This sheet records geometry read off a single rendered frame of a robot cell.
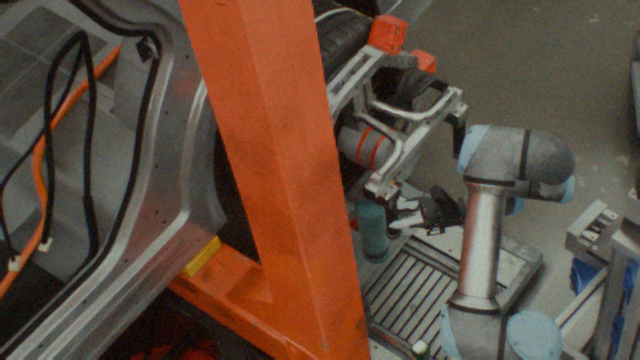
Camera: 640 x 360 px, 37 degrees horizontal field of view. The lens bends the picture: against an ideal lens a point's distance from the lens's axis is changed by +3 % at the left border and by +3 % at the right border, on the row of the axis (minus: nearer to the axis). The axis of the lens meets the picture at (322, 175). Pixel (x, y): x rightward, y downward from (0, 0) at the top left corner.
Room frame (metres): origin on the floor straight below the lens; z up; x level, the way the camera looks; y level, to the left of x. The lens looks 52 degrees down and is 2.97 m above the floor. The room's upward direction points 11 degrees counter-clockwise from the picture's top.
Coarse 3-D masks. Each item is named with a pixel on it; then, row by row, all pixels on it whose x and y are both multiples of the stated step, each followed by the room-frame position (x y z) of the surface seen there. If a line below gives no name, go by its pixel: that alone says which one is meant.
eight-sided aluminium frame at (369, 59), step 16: (368, 48) 1.86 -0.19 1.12; (352, 64) 1.81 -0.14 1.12; (368, 64) 1.80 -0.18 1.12; (384, 64) 1.83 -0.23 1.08; (400, 64) 1.88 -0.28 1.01; (416, 64) 1.93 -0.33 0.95; (336, 80) 1.76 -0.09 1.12; (352, 80) 1.75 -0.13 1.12; (336, 96) 1.71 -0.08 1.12; (336, 112) 1.68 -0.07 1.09; (416, 112) 1.92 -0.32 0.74; (368, 176) 1.81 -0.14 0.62; (352, 192) 1.76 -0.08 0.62; (352, 208) 1.69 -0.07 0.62
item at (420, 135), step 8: (456, 88) 1.78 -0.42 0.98; (448, 104) 1.72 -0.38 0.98; (440, 112) 1.70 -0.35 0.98; (448, 112) 1.71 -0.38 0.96; (432, 120) 1.68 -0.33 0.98; (440, 120) 1.69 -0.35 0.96; (424, 128) 1.66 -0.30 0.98; (432, 128) 1.66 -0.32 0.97; (416, 136) 1.63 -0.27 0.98; (424, 136) 1.63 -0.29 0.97; (408, 144) 1.61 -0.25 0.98; (416, 144) 1.61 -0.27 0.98; (408, 152) 1.58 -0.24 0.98; (400, 160) 1.56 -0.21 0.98; (392, 168) 1.54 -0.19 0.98; (400, 168) 1.55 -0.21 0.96; (392, 176) 1.53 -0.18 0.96; (384, 184) 1.50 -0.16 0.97; (368, 192) 1.49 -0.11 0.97; (376, 192) 1.48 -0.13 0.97
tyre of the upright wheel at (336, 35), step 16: (320, 0) 2.08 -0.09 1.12; (336, 16) 1.98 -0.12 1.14; (352, 16) 1.98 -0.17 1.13; (368, 16) 2.05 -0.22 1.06; (320, 32) 1.90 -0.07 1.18; (336, 32) 1.89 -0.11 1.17; (352, 32) 1.89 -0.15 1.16; (368, 32) 1.92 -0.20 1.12; (320, 48) 1.84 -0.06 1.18; (336, 48) 1.83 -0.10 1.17; (352, 48) 1.87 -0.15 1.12; (336, 64) 1.82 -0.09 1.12; (224, 144) 1.74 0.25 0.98; (224, 160) 1.73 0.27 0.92; (224, 176) 1.72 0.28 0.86
